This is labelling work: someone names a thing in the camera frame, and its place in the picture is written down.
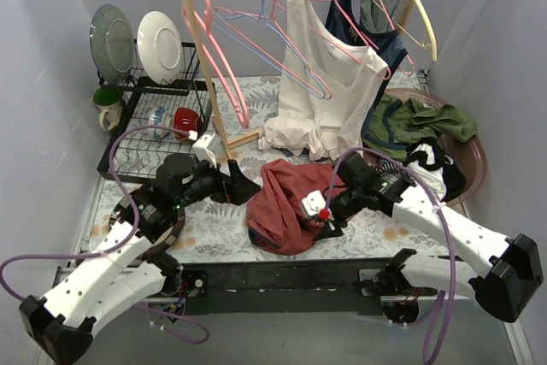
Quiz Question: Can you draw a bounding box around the red tank top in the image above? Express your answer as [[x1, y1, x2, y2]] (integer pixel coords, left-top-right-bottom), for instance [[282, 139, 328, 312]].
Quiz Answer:
[[246, 159, 333, 256]]

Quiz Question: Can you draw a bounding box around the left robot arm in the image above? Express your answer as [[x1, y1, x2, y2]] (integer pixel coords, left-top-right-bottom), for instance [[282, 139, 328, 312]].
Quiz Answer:
[[19, 153, 261, 364]]

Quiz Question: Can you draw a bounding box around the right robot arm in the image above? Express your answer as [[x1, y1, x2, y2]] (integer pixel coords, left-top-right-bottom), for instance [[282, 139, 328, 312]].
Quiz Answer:
[[301, 152, 544, 323]]

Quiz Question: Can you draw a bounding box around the thick pink plastic hanger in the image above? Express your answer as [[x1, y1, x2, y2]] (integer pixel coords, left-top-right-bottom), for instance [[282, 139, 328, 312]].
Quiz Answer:
[[181, 0, 251, 130]]

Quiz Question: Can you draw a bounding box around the white tank top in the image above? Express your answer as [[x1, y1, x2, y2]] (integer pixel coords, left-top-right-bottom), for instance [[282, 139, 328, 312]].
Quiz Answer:
[[258, 0, 388, 161]]

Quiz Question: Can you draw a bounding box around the navy tank top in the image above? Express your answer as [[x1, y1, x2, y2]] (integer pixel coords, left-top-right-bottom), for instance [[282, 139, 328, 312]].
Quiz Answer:
[[325, 0, 408, 74]]

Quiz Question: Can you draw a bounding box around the pink hanger under white top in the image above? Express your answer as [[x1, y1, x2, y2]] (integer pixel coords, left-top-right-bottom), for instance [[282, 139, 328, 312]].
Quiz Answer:
[[315, 0, 396, 57]]

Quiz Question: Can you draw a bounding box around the cream wooden hanger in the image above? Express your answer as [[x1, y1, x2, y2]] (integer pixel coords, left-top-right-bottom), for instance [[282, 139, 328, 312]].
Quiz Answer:
[[397, 0, 438, 62]]

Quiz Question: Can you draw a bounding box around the floral table mat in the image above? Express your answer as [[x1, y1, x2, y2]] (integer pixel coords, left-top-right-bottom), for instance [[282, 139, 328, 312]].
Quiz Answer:
[[80, 76, 448, 263]]

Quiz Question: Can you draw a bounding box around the brown rimmed plate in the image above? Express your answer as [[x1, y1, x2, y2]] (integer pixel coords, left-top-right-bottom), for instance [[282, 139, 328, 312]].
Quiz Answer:
[[108, 199, 185, 262]]

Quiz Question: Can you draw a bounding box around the red bowl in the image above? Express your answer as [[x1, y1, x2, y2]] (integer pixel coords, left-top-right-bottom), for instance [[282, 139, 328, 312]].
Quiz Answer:
[[173, 107, 203, 142]]

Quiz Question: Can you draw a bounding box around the black dish rack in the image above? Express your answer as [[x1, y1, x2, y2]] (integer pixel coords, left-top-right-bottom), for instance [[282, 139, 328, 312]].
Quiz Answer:
[[97, 42, 212, 183]]

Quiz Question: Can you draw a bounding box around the blue white cup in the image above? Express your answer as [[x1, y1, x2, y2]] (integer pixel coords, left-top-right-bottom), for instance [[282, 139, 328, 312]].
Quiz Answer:
[[148, 105, 172, 141]]

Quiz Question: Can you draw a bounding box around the green shirt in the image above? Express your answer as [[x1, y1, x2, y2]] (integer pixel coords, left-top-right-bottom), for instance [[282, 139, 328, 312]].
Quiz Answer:
[[362, 94, 478, 161]]

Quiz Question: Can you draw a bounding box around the black and white garment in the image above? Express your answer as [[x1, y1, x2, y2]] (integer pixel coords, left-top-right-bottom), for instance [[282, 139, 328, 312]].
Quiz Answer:
[[375, 138, 467, 203]]

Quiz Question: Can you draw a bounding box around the green mug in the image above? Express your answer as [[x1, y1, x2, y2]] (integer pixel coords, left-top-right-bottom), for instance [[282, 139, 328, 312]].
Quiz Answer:
[[93, 88, 123, 132]]

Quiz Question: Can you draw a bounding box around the brown laundry basket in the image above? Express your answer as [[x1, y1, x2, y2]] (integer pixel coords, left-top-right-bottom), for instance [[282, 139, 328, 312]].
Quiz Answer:
[[385, 88, 487, 208]]

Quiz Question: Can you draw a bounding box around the white plate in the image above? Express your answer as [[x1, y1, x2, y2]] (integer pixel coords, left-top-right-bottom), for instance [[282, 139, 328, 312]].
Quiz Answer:
[[137, 11, 182, 85]]

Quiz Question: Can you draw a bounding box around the green patterned plate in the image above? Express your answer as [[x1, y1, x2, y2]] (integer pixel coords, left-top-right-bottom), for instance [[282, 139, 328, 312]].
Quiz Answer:
[[90, 4, 135, 85]]

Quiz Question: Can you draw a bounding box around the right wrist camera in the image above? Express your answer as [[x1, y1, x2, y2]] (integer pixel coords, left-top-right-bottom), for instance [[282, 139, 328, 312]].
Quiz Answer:
[[301, 190, 332, 223]]

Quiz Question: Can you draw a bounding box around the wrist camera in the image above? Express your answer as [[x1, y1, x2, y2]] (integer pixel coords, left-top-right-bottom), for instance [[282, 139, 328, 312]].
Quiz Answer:
[[192, 132, 222, 168], [301, 190, 332, 223]]

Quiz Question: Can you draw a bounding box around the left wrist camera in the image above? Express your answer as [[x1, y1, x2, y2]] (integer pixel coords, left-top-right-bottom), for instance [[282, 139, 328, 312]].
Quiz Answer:
[[192, 132, 222, 168]]

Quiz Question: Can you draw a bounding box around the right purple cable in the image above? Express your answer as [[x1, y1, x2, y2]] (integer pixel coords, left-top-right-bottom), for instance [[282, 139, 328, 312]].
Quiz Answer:
[[326, 146, 458, 364]]

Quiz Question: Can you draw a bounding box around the purple cable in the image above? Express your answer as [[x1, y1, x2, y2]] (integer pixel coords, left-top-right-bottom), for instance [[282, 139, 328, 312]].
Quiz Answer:
[[326, 146, 458, 364], [0, 125, 210, 345]]

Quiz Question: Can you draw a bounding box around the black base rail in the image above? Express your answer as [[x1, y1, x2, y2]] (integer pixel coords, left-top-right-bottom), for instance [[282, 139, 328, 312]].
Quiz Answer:
[[185, 258, 389, 315]]

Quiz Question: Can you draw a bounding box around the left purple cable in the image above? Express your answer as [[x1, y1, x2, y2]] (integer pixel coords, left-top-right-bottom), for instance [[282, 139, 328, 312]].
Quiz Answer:
[[0, 125, 210, 345]]

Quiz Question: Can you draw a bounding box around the blue wire hanger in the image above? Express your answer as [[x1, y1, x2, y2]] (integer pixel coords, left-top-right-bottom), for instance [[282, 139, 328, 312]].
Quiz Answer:
[[214, 0, 310, 88]]

